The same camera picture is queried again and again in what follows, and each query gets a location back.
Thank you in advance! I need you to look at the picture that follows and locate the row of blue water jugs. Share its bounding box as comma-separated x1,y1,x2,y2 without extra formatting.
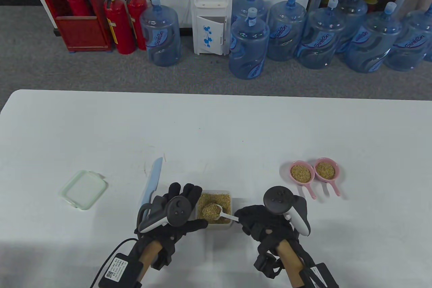
139,0,432,80

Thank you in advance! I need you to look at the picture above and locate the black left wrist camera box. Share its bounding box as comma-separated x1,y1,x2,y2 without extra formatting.
98,253,144,288

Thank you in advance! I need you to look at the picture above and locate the white sesame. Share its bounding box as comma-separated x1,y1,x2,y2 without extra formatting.
197,193,232,224

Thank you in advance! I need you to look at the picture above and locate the person's right hand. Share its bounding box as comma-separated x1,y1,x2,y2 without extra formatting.
234,200,311,278

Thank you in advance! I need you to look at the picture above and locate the pink dish with handle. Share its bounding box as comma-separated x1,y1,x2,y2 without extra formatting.
289,161,318,200
314,157,341,197

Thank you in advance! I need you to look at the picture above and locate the clear plastic container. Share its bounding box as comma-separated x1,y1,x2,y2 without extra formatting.
195,189,234,230

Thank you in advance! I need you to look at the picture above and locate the person's right forearm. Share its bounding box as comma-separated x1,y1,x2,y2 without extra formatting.
277,239,305,288

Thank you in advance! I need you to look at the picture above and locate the white coffee spoon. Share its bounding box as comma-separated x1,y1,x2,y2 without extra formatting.
202,204,241,222

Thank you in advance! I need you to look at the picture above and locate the person's left hand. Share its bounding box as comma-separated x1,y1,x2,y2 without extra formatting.
134,183,208,270

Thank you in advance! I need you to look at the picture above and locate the black white right hand controller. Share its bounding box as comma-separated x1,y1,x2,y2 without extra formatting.
263,186,311,235

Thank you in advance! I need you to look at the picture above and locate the person's left forearm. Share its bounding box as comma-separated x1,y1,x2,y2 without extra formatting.
138,241,162,281

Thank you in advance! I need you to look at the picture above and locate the red fire extinguisher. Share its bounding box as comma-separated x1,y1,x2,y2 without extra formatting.
66,0,91,17
103,0,136,55
126,0,151,51

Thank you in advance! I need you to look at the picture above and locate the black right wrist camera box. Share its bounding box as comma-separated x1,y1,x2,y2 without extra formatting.
300,263,339,288

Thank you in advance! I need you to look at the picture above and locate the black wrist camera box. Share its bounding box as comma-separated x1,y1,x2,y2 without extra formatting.
98,253,144,288
300,263,339,288

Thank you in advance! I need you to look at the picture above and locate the light blue knife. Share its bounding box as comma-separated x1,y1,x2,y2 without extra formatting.
140,157,164,221

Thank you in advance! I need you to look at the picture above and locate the red fire extinguisher cabinet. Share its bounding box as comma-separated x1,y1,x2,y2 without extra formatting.
33,0,113,53

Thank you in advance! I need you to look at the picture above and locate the small white sesame portion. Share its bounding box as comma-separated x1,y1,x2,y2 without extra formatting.
316,162,336,180
291,165,312,183

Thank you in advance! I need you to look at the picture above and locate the clear green-rimmed container lid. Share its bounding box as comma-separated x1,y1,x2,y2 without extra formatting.
59,170,108,211

